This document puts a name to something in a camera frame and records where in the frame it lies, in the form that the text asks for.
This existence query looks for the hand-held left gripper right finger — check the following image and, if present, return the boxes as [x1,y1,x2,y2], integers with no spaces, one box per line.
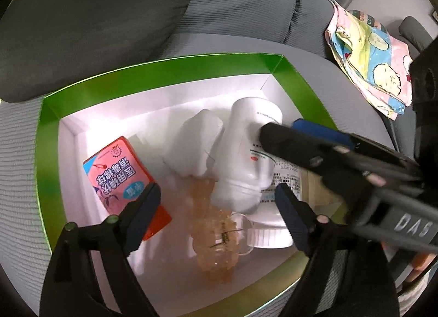
[275,183,401,317]

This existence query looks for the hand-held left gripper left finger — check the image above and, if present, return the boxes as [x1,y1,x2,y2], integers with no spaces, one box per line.
[40,183,162,317]

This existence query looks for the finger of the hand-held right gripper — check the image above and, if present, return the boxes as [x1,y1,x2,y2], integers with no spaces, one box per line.
[292,119,423,181]
[259,123,422,215]

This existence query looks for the white bottle blue label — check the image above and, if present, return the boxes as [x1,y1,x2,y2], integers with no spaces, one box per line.
[233,153,310,249]

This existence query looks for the plain white pill bottle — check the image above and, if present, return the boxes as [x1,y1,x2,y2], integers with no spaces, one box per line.
[210,97,284,215]

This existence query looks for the red cotton swab box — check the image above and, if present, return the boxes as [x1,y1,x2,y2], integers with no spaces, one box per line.
[83,136,172,241]

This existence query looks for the white plastic device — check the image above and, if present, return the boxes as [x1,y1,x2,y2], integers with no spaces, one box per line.
[162,108,224,178]

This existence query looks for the green cardboard box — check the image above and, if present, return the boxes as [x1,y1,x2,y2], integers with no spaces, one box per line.
[35,53,346,317]

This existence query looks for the pink cartoon printed cloth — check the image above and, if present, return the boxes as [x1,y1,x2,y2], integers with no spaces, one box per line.
[324,0,416,120]

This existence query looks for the grey upholstered chair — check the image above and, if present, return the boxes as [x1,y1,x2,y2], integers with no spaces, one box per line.
[399,16,432,59]

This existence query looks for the dark grey round cushion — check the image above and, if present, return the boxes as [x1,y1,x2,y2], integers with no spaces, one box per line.
[0,0,192,103]

